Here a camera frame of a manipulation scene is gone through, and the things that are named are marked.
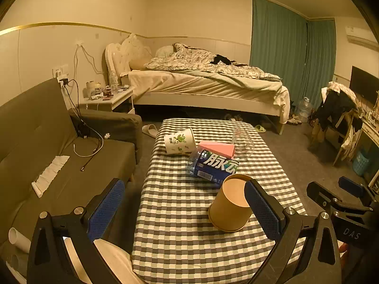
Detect clear water bottle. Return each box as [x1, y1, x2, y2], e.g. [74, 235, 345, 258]
[109, 70, 119, 92]

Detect black charger cable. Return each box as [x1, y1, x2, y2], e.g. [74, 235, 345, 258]
[61, 78, 104, 172]

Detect white nightstand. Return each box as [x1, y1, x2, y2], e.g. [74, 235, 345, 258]
[78, 86, 135, 114]

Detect pink box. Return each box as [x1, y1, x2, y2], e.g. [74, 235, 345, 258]
[198, 141, 236, 159]

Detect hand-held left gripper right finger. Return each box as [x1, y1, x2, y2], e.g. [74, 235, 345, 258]
[245, 179, 342, 284]

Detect large water jug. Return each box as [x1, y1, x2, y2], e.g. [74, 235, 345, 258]
[295, 97, 312, 123]

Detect white slipper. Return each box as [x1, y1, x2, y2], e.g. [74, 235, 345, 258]
[141, 124, 160, 138]

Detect checked cloth table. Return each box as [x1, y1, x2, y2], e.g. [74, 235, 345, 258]
[132, 118, 307, 284]

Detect white tissue paper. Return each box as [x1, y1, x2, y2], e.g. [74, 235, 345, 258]
[32, 155, 70, 197]

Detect clear plastic cup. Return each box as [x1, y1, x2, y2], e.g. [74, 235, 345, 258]
[231, 128, 256, 160]

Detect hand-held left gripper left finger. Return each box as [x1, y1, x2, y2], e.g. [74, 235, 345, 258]
[27, 178, 140, 284]

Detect wide green curtain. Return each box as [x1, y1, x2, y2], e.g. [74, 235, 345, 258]
[249, 0, 308, 79]

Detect person's right hand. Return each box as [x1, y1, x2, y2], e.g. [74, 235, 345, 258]
[338, 240, 350, 270]

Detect cosmetics clutter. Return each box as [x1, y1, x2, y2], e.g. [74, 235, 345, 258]
[90, 84, 129, 99]

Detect black television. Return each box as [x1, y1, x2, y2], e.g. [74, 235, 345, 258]
[349, 66, 379, 107]

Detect wall power socket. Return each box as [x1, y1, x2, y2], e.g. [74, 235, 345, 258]
[53, 64, 70, 79]

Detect white dresser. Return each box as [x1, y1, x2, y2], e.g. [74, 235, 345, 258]
[361, 121, 379, 184]

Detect blue basket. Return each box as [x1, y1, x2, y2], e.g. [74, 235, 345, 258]
[352, 150, 370, 176]

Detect grey sofa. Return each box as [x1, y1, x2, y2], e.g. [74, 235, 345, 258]
[0, 78, 143, 273]

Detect black garment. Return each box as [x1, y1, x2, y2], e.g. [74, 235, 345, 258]
[210, 55, 237, 66]

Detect white air conditioner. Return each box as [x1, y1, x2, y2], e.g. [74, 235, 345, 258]
[345, 26, 379, 48]

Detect black jacket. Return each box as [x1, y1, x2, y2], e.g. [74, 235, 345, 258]
[315, 90, 363, 131]

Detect white paper cup green print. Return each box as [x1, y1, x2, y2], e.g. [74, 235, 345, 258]
[164, 127, 196, 155]

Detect brown paper cup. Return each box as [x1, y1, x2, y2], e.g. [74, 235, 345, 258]
[208, 174, 254, 233]

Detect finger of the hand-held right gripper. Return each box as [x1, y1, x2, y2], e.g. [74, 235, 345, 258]
[306, 181, 374, 215]
[338, 176, 379, 203]

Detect blue label plastic bottle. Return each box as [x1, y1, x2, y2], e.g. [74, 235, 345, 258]
[186, 148, 240, 182]

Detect white pillow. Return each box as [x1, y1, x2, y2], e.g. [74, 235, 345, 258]
[155, 46, 175, 57]

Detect floral blanket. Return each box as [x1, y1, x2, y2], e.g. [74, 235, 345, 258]
[144, 44, 282, 82]

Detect narrow green curtain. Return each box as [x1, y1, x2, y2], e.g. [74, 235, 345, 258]
[303, 18, 336, 107]

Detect white tube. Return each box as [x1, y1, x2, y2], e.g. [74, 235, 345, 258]
[8, 227, 32, 253]

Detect white bed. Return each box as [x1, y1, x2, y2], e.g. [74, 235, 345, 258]
[105, 34, 291, 135]

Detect wooden chair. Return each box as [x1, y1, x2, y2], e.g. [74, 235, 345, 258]
[311, 81, 363, 166]

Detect white wall cable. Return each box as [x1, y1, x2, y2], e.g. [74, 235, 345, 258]
[74, 39, 103, 86]

